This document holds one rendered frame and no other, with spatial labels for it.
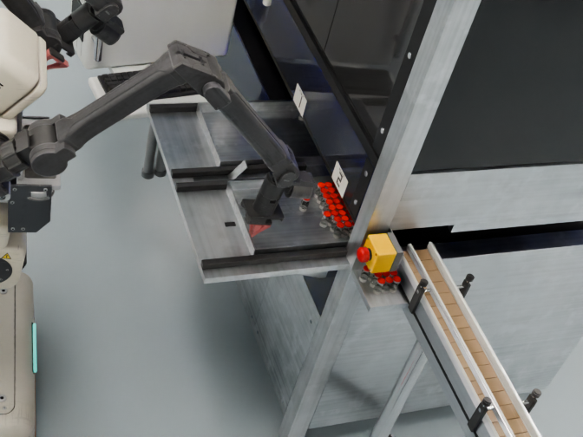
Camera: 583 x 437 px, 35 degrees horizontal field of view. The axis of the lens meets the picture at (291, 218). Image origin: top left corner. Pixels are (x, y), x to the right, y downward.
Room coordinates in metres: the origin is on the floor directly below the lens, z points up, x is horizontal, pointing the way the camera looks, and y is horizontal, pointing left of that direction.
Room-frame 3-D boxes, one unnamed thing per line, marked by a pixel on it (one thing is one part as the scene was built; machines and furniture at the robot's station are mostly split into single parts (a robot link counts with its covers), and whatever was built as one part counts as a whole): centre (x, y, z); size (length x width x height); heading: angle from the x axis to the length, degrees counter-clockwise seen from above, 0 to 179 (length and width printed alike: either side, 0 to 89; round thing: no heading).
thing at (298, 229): (1.88, -0.02, 0.90); 0.34 x 0.26 x 0.04; 120
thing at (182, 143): (1.99, 0.13, 0.87); 0.70 x 0.48 x 0.02; 30
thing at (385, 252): (1.72, -0.24, 0.99); 0.08 x 0.07 x 0.07; 120
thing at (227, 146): (2.17, 0.15, 0.90); 0.34 x 0.26 x 0.04; 120
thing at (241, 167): (1.94, 0.23, 0.91); 0.14 x 0.03 x 0.06; 119
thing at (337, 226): (1.92, -0.09, 0.90); 0.18 x 0.02 x 0.05; 30
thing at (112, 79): (2.39, 0.51, 0.82); 0.40 x 0.14 x 0.02; 128
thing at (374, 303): (1.73, -0.29, 0.87); 0.14 x 0.13 x 0.02; 120
